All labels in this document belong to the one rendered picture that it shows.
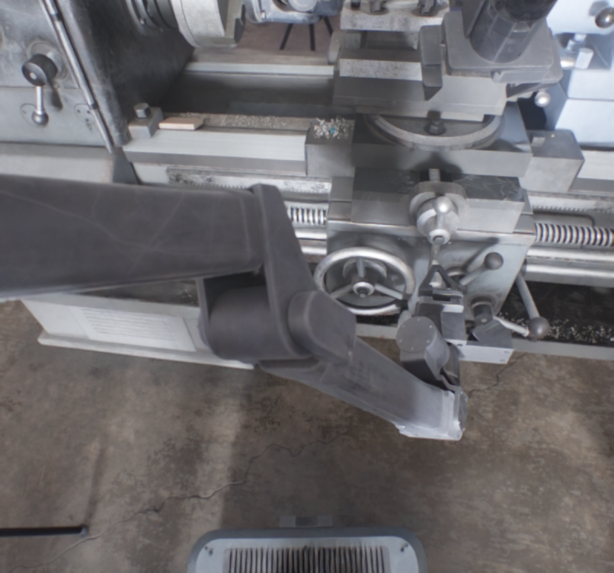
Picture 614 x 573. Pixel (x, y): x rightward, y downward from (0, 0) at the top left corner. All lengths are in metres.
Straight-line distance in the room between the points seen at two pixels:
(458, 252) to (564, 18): 0.49
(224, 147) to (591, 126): 0.77
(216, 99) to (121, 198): 1.19
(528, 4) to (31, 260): 0.40
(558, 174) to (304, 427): 1.01
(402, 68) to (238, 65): 0.63
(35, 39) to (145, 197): 0.79
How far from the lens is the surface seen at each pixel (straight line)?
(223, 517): 1.46
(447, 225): 0.78
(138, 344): 1.72
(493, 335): 0.74
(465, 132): 0.87
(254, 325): 0.32
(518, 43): 0.49
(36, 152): 1.21
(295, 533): 1.17
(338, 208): 0.91
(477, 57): 0.51
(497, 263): 0.87
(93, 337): 1.79
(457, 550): 1.46
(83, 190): 0.24
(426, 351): 0.62
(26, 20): 1.03
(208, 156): 1.05
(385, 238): 0.92
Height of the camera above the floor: 1.40
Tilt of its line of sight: 49 degrees down
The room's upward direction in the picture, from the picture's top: 3 degrees counter-clockwise
